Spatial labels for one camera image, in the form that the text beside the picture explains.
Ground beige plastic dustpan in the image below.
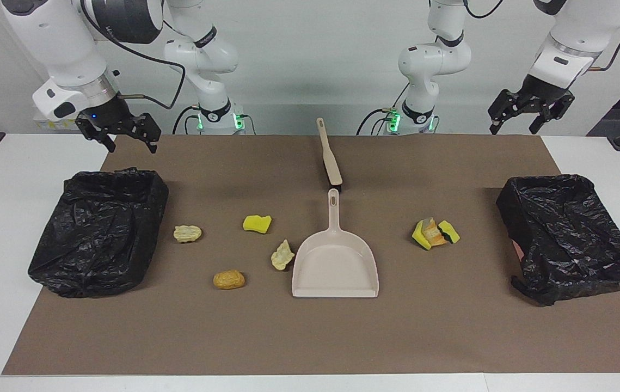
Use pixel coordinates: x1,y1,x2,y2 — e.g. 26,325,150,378
292,188,379,298

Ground brown bread roll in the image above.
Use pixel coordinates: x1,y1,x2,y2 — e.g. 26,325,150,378
213,270,245,290

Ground large notched yellow sponge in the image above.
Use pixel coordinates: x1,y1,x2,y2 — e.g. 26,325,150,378
412,220,433,251

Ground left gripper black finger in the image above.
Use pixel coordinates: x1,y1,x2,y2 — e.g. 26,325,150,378
488,89,520,136
529,89,576,136

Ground black-bagged trash bin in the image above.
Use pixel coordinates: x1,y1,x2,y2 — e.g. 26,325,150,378
28,168,169,298

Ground left base black cables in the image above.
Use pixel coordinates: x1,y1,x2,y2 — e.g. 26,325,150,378
357,82,411,135

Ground black-bagged bin pink rim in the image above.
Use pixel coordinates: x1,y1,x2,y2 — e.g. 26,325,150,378
496,174,620,307

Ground sliced orange-crust bread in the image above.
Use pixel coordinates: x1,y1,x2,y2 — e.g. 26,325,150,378
421,217,449,247

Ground yellow sponge green edge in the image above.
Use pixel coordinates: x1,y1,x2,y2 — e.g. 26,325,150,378
438,220,461,244

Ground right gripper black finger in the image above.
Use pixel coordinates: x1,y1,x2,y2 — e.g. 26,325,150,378
75,115,117,154
130,113,162,155

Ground plain yellow sponge piece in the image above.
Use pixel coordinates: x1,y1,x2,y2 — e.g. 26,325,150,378
243,215,272,235

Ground pale torn bread chunk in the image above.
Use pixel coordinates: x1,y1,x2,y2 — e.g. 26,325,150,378
271,239,296,271

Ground right base black cables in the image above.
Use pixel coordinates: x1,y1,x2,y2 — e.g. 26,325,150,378
173,106,201,135

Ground pale oval bread piece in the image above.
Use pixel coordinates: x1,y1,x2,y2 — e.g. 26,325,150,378
173,225,202,243

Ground white cardboard box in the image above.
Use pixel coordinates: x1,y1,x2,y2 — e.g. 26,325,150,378
33,111,79,131

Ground brown table mat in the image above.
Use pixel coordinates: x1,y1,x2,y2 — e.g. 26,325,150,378
2,134,620,375

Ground base black cables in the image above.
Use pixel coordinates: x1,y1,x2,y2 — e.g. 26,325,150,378
357,82,411,135
173,106,201,135

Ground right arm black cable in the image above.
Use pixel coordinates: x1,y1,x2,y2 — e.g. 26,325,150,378
78,0,187,111

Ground beige hand brush black bristles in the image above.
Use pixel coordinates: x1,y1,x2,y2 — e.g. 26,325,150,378
316,118,345,194

